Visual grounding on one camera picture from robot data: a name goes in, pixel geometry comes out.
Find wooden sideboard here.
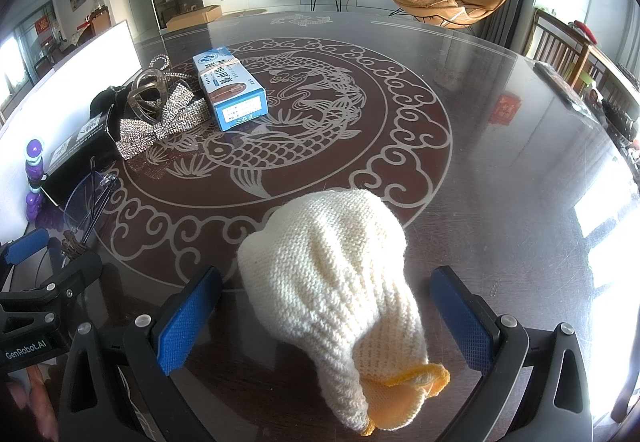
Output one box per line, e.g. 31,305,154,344
89,7,112,43

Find rhinestone chain headband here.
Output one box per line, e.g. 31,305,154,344
145,53,201,85

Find person's left hand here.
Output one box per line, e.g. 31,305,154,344
7,364,58,433

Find white board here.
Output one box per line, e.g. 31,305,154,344
0,19,143,138

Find white knitted hat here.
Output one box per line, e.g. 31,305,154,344
236,188,451,438

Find black remote control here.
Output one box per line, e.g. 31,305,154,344
532,61,593,115

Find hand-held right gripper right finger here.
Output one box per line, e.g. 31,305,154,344
429,266,601,442

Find brown hair tie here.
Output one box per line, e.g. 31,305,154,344
60,232,93,258

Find metal hair clip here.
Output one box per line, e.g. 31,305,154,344
127,68,173,123

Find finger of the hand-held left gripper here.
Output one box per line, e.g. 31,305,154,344
0,251,103,312
0,228,51,268

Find black box with white labels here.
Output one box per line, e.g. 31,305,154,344
40,108,123,210

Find black frame eyeglasses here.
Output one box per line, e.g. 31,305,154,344
62,154,121,243

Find cardboard box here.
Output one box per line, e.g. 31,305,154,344
166,4,223,33

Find rhinestone bow hair clip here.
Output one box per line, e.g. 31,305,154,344
117,84,207,160

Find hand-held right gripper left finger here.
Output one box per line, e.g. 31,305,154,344
59,264,224,442

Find blue medicine box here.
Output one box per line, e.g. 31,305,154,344
192,47,269,133

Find red item on chair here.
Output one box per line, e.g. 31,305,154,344
570,19,598,45

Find purple beaded toy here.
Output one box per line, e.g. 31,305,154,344
22,138,63,228

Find dark patterned glass desktop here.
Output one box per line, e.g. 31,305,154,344
0,9,640,442

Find wooden slatted chair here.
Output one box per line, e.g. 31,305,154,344
525,7,608,93

